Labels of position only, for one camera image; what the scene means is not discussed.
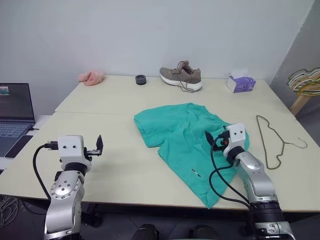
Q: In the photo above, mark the green shorts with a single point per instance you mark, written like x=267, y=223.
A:
x=180, y=140

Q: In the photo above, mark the taupe sneaker with white sole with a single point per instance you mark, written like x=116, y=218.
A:
x=183, y=76

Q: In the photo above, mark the wooden clothes rack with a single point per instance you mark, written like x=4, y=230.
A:
x=301, y=105

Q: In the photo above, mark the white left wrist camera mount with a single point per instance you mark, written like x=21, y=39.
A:
x=71, y=147

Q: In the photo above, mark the dark rounded shape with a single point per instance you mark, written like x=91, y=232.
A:
x=146, y=232

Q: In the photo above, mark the grey laptop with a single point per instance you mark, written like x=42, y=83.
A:
x=15, y=107

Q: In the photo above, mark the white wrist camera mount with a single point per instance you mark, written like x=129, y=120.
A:
x=237, y=135
x=71, y=147

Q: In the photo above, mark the black round holder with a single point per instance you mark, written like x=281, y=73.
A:
x=141, y=80

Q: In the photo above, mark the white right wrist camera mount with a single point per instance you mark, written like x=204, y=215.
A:
x=237, y=135

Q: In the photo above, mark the purple and white tissue box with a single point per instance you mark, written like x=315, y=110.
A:
x=241, y=83

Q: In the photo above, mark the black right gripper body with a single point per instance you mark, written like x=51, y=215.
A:
x=221, y=141

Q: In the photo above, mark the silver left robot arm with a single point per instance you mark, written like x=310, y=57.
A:
x=62, y=190

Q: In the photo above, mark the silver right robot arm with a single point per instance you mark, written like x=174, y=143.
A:
x=255, y=180

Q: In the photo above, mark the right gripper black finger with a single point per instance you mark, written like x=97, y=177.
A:
x=210, y=137

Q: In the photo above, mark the pink fluffy cloth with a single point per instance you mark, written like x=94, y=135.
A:
x=91, y=78

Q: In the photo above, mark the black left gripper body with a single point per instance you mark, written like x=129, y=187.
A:
x=92, y=151

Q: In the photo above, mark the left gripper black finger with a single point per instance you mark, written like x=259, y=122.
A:
x=100, y=145

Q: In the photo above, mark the white side table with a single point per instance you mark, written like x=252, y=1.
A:
x=42, y=122

